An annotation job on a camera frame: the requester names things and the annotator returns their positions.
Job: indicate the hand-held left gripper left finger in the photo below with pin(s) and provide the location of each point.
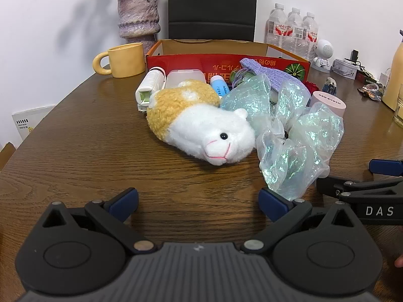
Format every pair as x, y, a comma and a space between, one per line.
123, 203

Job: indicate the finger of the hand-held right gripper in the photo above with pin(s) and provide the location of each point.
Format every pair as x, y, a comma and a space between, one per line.
362, 190
385, 166

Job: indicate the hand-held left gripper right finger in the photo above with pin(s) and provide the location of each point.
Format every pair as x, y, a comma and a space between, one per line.
273, 205

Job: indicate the iridescent plastic bag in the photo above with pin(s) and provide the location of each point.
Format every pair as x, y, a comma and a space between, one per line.
302, 138

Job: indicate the pink round jar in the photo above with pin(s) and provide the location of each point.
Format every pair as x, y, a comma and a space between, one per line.
329, 100

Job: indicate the red artificial rose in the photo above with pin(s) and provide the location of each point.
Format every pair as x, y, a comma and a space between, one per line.
313, 87

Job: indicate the white and tan plush hamster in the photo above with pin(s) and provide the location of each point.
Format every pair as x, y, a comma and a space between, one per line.
201, 122

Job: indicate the purple knitted cloth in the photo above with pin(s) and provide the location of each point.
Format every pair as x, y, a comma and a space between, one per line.
274, 75

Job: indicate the green spray bottle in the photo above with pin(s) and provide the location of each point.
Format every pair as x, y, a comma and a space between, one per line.
244, 76

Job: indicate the blue tube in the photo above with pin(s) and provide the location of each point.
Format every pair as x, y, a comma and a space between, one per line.
218, 85

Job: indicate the translucent white plastic box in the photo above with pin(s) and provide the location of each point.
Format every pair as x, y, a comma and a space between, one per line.
185, 77

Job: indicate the red cardboard box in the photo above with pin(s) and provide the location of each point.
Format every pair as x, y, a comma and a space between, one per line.
189, 61

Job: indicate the dark snack packet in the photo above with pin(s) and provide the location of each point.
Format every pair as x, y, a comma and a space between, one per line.
371, 92

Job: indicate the cream yellow jug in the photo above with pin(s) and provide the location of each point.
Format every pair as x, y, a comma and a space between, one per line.
393, 75

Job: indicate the dark red box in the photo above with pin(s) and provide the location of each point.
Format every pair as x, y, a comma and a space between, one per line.
366, 76

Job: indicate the small black device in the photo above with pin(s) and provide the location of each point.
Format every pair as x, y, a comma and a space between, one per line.
354, 55

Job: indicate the white robot figurine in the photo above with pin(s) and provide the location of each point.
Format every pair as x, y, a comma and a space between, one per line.
323, 50

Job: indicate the yellow mug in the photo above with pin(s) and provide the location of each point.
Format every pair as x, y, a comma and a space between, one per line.
126, 59

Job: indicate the clear water bottle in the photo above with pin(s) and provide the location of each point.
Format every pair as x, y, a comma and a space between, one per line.
311, 36
277, 28
295, 33

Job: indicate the purple ceramic vase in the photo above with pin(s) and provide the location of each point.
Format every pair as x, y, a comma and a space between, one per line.
137, 15

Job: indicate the black chair back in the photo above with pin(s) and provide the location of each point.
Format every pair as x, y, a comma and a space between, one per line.
211, 6

